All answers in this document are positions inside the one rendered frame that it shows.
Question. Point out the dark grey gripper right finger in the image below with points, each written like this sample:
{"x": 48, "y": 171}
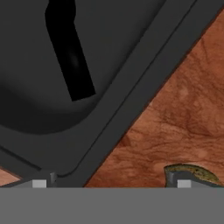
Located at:
{"x": 183, "y": 183}

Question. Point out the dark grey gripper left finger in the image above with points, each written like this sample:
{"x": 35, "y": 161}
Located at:
{"x": 39, "y": 183}

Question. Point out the yellow-green sponge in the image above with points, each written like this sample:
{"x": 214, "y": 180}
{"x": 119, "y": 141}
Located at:
{"x": 201, "y": 172}

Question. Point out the dark grey sink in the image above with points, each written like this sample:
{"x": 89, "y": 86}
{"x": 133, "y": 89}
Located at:
{"x": 122, "y": 58}

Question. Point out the black tap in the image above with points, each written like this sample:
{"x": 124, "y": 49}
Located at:
{"x": 71, "y": 58}

